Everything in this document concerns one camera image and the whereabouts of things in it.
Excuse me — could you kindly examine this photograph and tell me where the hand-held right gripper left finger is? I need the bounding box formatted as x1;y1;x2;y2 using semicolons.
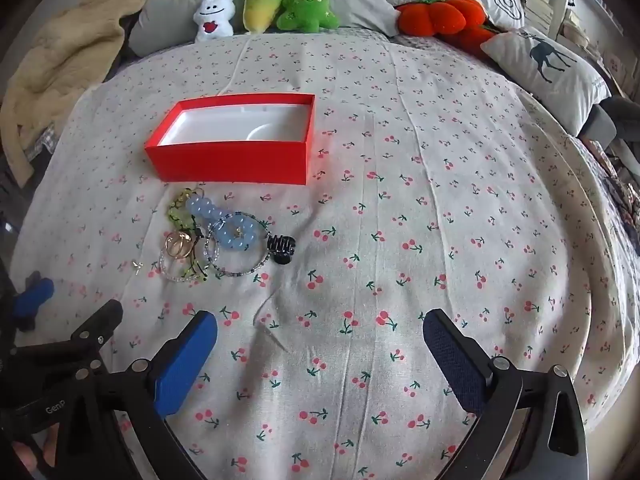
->
65;310;220;480

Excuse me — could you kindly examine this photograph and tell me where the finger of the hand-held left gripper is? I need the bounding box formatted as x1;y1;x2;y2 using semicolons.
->
10;300;125;377
12;271;56;333

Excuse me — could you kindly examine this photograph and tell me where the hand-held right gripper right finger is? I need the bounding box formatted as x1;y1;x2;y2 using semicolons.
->
422;308;589;480

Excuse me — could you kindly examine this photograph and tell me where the clear bead bracelet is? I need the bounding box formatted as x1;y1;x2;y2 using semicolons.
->
159;232;208;283

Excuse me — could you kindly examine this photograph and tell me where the dark seed bead bracelet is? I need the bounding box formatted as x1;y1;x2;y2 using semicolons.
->
202;215;273;279

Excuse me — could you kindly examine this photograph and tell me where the gold double ring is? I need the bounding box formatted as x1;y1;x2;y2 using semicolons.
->
165;230;195;260

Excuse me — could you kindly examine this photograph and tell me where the green bead bracelet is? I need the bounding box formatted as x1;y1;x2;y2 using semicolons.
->
167;188;211;283

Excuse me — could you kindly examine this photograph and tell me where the black hair claw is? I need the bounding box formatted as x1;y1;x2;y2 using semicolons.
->
265;234;297;266

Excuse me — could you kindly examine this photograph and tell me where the blue bead bracelet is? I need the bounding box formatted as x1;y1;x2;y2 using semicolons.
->
186;196;260;255

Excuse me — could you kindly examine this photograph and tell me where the red cardboard box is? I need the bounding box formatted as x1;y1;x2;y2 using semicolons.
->
144;93;317;186

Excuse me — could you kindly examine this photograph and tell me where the person's left hand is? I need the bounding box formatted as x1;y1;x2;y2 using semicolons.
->
10;425;63;477

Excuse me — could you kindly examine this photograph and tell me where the cherry print bed sheet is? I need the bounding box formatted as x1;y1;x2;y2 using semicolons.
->
10;27;640;480

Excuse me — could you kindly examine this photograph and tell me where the floral quilt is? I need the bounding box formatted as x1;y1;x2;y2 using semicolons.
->
570;135;640;266

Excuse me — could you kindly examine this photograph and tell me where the beige quilted blanket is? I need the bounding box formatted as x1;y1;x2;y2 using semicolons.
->
0;0;158;186

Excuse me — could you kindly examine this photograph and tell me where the deer print pillow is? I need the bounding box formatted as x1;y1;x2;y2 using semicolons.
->
480;27;612;134

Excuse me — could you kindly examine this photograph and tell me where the white bunny plush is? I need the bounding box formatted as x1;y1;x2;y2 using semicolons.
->
194;0;237;43

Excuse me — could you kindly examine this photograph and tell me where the orange pumpkin plush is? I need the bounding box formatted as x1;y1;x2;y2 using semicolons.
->
395;0;501;56

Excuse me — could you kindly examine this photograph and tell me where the green yellow carrot plush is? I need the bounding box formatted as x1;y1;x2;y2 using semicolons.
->
243;0;287;35

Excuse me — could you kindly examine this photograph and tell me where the stack of books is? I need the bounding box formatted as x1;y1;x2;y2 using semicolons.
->
515;0;557;37

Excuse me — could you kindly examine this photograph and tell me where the green tree plush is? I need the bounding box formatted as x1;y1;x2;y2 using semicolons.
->
276;0;341;32

